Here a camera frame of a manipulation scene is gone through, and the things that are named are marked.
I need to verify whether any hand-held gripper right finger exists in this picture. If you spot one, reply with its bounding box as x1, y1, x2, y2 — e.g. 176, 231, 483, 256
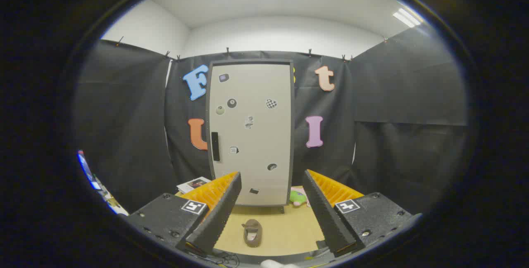
302, 169, 422, 258

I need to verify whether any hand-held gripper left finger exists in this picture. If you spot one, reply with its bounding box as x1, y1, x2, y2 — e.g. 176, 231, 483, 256
124, 171, 242, 258

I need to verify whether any brown fuzzy shoe with bow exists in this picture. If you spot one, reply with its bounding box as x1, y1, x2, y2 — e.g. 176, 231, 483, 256
242, 219, 263, 248

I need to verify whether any light grey shoe cabinet door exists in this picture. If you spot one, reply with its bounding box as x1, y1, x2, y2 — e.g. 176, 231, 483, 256
209, 64, 292, 206

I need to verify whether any grey shoe cabinet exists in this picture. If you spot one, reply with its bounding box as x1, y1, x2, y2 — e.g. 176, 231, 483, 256
205, 59, 295, 214

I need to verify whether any green pink plush toy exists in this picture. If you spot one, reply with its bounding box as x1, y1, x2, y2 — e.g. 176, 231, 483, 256
289, 186, 310, 207

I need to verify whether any white printed box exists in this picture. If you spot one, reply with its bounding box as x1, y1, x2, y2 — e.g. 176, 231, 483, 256
177, 176, 212, 194

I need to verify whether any black backdrop cloth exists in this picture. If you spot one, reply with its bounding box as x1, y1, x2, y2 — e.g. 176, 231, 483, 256
74, 24, 469, 215

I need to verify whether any blue white sheet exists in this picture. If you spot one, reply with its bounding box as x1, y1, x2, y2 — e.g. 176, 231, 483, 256
78, 149, 126, 216

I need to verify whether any small ceiling light panel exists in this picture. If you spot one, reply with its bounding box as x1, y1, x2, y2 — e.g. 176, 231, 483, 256
393, 8, 423, 28

